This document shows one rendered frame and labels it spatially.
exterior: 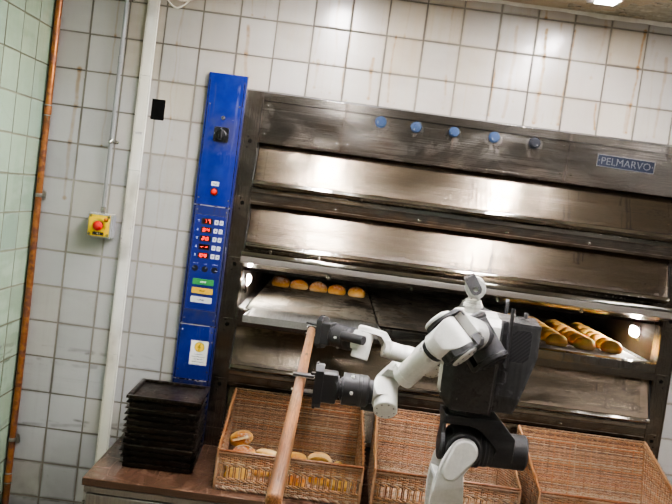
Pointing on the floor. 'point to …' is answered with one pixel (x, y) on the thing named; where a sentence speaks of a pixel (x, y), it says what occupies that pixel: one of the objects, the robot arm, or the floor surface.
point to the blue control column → (223, 154)
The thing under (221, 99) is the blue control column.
